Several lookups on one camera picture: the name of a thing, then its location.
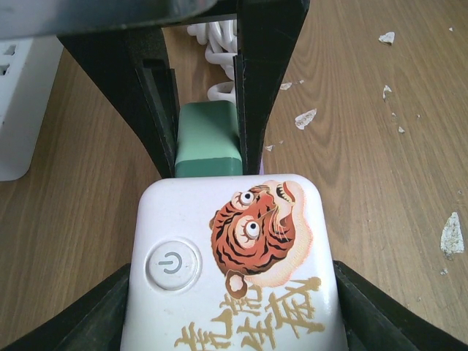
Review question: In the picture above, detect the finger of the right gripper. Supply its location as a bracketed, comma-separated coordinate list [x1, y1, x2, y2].
[59, 27, 180, 178]
[234, 0, 310, 174]

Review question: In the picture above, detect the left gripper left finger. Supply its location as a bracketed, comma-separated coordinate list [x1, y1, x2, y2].
[2, 263, 131, 350]

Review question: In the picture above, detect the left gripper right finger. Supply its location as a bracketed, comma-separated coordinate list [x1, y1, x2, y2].
[333, 260, 467, 351]

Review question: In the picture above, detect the white USB power strip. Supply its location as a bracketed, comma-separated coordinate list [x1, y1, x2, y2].
[1, 37, 64, 181]

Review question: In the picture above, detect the green cube adapter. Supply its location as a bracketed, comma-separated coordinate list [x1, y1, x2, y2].
[175, 100, 243, 178]

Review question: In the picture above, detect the white cartoon cube adapter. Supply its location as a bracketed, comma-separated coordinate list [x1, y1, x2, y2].
[120, 174, 348, 350]

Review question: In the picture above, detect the purple power strip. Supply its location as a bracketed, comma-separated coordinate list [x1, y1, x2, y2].
[259, 155, 265, 175]

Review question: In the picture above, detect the white coiled cable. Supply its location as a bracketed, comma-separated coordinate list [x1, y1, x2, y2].
[186, 20, 238, 102]

